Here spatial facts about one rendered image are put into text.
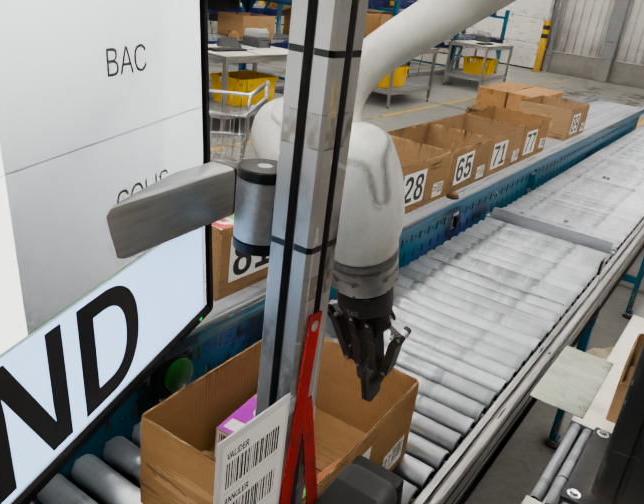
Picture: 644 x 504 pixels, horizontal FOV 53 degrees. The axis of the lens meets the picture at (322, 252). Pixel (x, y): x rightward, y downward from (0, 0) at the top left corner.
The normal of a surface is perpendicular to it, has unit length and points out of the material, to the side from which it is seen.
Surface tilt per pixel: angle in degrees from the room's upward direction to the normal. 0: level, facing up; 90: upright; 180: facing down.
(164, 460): 90
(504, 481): 0
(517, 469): 0
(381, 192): 89
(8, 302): 86
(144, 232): 90
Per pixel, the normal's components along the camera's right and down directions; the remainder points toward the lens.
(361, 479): 0.04, -0.87
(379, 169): 0.47, 0.25
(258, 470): 0.81, 0.31
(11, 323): 0.97, 0.14
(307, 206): -0.57, 0.26
